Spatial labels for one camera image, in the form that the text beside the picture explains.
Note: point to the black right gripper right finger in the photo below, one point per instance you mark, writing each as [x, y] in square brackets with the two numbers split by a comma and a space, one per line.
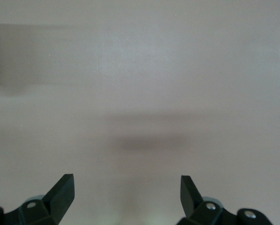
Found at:
[191, 201]

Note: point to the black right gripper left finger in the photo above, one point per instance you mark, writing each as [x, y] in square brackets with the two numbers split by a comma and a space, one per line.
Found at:
[58, 201]

